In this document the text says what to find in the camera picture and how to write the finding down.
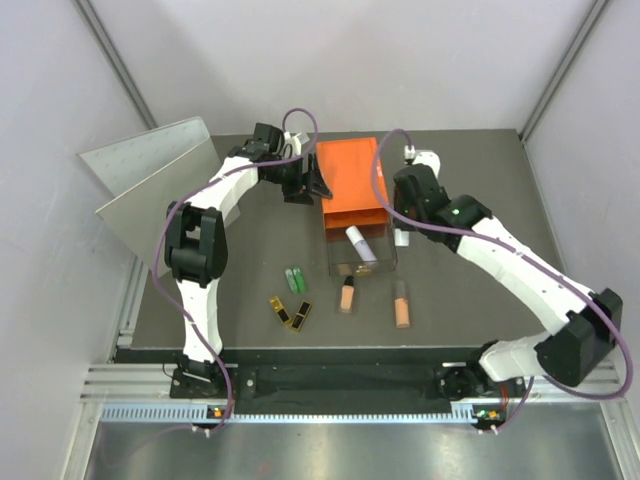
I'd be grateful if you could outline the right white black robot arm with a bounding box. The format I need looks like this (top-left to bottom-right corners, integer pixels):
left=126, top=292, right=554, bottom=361
left=394, top=162, right=623, bottom=396

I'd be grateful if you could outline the gold black compact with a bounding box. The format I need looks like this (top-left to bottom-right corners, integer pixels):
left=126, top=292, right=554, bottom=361
left=269, top=296, right=291, bottom=326
left=290, top=301, right=312, bottom=331

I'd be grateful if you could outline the green lipstick tube right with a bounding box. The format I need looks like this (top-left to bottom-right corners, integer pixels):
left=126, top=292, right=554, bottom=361
left=293, top=267, right=307, bottom=293

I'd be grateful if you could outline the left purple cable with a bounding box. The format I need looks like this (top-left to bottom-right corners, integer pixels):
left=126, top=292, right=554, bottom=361
left=148, top=107, right=320, bottom=431

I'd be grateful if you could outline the peach foundation bottle black cap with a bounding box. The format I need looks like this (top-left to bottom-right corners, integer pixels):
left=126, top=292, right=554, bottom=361
left=339, top=275, right=355, bottom=314

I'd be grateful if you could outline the clear acrylic drawer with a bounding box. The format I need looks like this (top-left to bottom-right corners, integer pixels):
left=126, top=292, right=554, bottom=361
left=326, top=224, right=397, bottom=277

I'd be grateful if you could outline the green lipstick tube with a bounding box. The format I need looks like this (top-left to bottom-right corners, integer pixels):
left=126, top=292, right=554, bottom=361
left=285, top=268, right=298, bottom=294
left=293, top=267, right=307, bottom=293

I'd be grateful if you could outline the slotted grey cable duct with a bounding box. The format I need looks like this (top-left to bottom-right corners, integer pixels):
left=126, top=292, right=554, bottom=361
left=101, top=403, right=477, bottom=425

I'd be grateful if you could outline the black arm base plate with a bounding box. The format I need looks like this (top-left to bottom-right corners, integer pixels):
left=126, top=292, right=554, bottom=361
left=171, top=364, right=522, bottom=405

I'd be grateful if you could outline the aluminium frame rail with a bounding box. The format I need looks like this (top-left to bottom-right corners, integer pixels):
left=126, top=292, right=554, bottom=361
left=81, top=361, right=622, bottom=402

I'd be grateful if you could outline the green white tube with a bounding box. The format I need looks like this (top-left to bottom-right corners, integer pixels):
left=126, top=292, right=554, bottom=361
left=394, top=228, right=410, bottom=247

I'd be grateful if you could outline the gold black compact left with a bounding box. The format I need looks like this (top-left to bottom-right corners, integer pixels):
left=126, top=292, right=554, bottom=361
left=269, top=296, right=291, bottom=326

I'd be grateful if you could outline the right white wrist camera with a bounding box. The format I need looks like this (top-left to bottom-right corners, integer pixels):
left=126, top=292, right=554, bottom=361
left=404, top=145, right=441, bottom=179

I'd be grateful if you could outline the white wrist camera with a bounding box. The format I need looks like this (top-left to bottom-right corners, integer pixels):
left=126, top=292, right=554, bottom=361
left=404, top=145, right=441, bottom=179
left=281, top=131, right=309, bottom=158

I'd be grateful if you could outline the orange drawer box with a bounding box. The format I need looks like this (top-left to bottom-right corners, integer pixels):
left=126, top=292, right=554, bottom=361
left=316, top=137, right=389, bottom=241

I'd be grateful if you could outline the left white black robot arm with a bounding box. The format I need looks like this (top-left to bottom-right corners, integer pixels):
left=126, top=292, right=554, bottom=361
left=164, top=123, right=333, bottom=398

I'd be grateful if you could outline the green lipstick tube left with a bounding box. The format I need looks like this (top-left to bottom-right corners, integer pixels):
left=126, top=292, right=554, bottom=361
left=285, top=268, right=298, bottom=294

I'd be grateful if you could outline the lilac white tube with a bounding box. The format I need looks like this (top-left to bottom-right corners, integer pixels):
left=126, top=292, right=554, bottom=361
left=345, top=225, right=378, bottom=264

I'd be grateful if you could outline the orange tube grey cap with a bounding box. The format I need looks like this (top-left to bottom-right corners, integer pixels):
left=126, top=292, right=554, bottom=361
left=394, top=280, right=411, bottom=329

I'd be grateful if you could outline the gold black compact right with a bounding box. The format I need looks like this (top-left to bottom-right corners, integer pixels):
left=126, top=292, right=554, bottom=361
left=290, top=301, right=312, bottom=331

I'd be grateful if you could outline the grey metal panel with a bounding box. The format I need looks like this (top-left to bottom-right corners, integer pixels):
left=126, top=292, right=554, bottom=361
left=79, top=117, right=222, bottom=266

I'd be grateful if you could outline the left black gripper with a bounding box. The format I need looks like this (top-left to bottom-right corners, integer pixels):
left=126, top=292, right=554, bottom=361
left=263, top=153, right=330, bottom=206

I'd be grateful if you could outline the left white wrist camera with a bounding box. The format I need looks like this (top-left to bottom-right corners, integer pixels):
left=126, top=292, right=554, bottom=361
left=281, top=131, right=309, bottom=158

